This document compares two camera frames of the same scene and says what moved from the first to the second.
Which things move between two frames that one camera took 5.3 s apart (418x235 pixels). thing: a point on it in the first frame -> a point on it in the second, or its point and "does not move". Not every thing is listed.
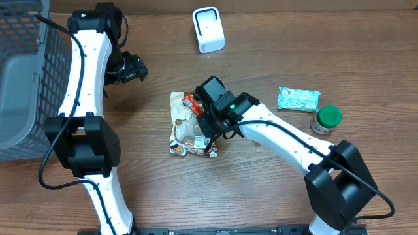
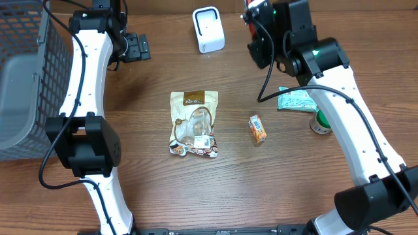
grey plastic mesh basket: (35, 76) does not move
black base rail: (281, 230) does not move
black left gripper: (134, 68) -> (134, 53)
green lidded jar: (327, 117) does not move
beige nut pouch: (187, 134) does not move
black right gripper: (204, 121) -> (257, 56)
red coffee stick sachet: (189, 100) -> (251, 25)
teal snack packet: (293, 98) does not move
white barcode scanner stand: (208, 29) does not move
